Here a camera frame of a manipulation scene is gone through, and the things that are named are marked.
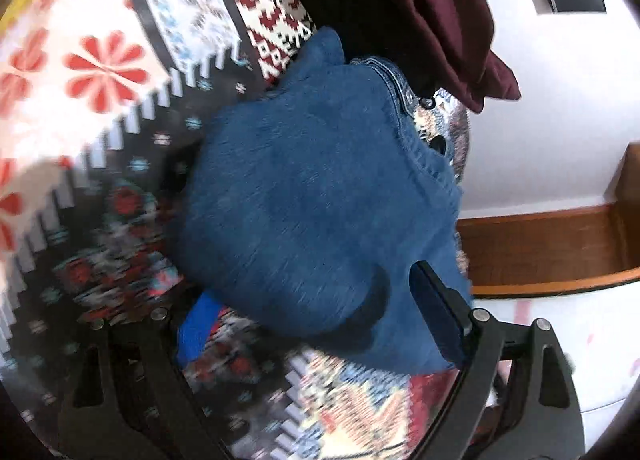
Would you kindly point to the black garment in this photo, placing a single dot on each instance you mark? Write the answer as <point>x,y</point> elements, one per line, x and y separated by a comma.
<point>350,5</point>

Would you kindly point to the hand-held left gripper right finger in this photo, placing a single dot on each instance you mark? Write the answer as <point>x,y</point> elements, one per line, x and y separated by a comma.
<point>437,315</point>

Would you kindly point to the blue denim jacket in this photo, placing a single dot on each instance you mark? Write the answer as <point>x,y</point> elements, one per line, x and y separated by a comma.
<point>310,200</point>

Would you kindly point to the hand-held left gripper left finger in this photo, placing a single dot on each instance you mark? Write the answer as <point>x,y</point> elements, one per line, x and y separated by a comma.
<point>197,330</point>

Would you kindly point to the maroon garment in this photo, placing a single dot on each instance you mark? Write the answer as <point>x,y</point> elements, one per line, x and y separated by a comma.
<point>440,15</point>

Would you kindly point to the patchwork blanket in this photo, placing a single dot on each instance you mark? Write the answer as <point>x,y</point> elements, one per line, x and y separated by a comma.
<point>100,65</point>

